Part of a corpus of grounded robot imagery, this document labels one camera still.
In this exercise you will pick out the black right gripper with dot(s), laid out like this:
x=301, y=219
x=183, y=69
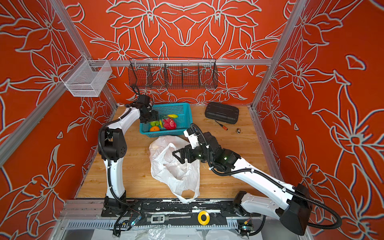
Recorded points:
x=188, y=149

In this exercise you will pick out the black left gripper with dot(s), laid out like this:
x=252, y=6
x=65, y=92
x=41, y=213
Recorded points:
x=154, y=116

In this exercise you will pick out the orange fruit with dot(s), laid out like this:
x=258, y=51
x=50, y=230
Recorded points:
x=154, y=129

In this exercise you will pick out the red dragon fruit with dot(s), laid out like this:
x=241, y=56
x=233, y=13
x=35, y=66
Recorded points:
x=169, y=124

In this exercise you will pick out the white plastic bag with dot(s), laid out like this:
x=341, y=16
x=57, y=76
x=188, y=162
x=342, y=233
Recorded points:
x=182, y=179

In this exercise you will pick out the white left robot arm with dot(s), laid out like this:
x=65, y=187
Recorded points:
x=113, y=147

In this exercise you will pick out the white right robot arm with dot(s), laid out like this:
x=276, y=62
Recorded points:
x=288, y=204

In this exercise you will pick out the yellow banana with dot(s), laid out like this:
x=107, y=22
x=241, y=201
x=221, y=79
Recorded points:
x=168, y=116

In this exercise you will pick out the teal plastic basket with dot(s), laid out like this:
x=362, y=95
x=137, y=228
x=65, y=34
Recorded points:
x=185, y=119

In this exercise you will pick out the black plastic tool case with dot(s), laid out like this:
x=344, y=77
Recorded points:
x=222, y=112

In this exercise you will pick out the yellow tape roll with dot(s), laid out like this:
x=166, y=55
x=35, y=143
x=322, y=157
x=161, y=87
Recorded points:
x=203, y=218

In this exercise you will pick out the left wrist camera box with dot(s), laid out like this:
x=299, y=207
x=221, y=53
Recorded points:
x=144, y=100

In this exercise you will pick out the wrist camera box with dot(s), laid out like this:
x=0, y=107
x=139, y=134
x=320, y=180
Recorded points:
x=144, y=100
x=192, y=138

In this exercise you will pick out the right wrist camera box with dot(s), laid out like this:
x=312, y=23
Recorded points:
x=192, y=138

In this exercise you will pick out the black wire wall basket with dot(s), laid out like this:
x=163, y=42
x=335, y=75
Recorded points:
x=173, y=73

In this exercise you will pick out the red handled screwdriver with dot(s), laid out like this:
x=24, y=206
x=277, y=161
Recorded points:
x=221, y=125

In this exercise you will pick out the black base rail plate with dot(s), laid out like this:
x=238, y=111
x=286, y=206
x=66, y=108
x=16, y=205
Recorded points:
x=221, y=207

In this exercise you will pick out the white wire wall basket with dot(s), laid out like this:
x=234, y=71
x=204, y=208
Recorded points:
x=85, y=78

